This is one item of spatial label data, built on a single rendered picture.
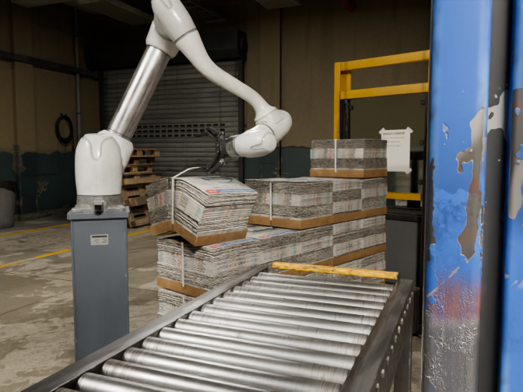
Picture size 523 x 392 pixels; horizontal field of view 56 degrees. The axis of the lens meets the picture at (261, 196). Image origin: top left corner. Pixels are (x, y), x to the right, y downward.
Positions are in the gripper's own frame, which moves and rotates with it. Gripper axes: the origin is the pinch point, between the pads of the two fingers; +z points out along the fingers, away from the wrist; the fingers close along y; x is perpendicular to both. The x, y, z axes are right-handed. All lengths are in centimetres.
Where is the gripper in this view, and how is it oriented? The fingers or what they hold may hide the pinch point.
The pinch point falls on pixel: (198, 151)
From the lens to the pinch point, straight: 217.5
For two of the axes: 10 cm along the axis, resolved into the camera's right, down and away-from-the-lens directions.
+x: 6.7, -0.5, 7.4
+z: -7.4, 0.3, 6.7
